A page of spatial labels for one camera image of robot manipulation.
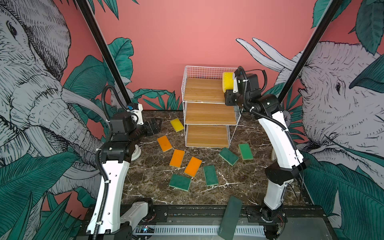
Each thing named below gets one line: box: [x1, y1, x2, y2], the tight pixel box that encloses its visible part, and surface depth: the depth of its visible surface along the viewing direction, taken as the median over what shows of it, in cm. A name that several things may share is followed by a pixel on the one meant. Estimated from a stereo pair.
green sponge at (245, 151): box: [238, 143, 254, 161], surface depth 98 cm
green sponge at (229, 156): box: [218, 147, 239, 166], surface depth 96 cm
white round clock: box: [131, 144, 141, 162], surface depth 95 cm
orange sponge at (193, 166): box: [184, 156, 203, 178], surface depth 92 cm
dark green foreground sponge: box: [218, 195, 243, 240], surface depth 74 cm
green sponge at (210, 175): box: [203, 165, 219, 187], surface depth 88 cm
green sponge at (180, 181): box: [168, 174, 192, 192], surface depth 85 cm
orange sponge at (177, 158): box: [169, 149, 185, 168], surface depth 95 cm
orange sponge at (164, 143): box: [157, 135, 173, 153], surface depth 102 cm
